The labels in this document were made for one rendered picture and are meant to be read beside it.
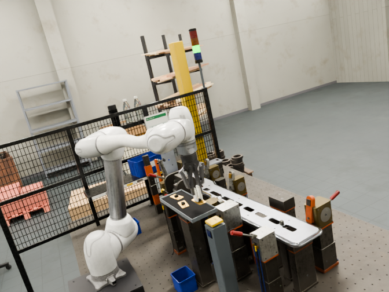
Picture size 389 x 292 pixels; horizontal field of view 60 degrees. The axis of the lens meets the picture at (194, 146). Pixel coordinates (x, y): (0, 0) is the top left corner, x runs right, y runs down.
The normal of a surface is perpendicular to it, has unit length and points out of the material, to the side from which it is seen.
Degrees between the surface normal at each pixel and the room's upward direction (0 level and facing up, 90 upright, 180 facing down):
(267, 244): 90
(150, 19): 90
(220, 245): 90
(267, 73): 90
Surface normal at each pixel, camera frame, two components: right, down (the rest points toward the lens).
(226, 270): 0.48, 0.13
